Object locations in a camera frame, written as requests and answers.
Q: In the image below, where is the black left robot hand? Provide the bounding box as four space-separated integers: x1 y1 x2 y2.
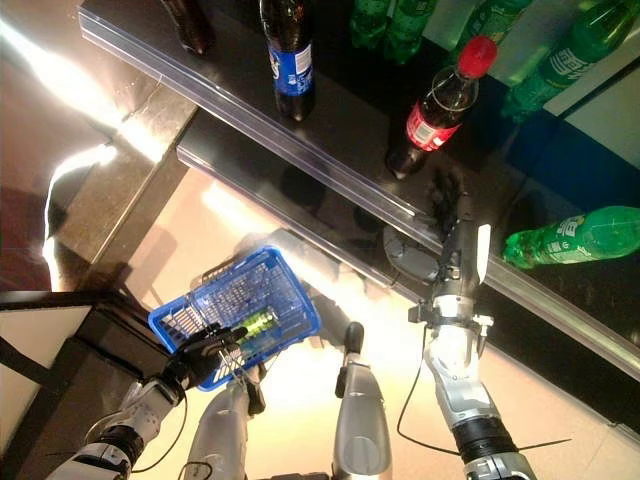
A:
167 322 251 391

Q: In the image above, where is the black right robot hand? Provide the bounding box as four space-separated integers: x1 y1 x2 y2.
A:
382 167 480 300

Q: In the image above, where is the blue plastic shopping basket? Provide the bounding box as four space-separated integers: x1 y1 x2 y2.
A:
147 244 321 392

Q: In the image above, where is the small cola bottle red label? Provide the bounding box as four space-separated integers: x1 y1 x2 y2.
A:
159 0 217 55
384 34 499 177

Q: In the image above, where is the small green soda bottle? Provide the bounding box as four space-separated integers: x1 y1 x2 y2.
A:
234 307 281 346

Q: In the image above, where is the grey left robot leg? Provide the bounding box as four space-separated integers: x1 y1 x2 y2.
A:
184 364 266 480

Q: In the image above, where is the green soda bottle yellow cap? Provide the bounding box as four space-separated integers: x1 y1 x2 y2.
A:
447 0 534 61
348 0 396 50
382 0 439 65
499 0 640 124
501 205 640 271

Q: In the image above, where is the cola bottle blue label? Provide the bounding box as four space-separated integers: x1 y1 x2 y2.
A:
258 0 317 123

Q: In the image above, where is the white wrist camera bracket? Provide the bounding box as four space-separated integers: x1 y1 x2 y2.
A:
476 223 493 287

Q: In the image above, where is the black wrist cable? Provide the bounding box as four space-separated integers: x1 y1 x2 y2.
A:
397 324 571 457

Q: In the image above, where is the white panel with black frame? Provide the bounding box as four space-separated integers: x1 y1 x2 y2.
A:
0 289 176 480

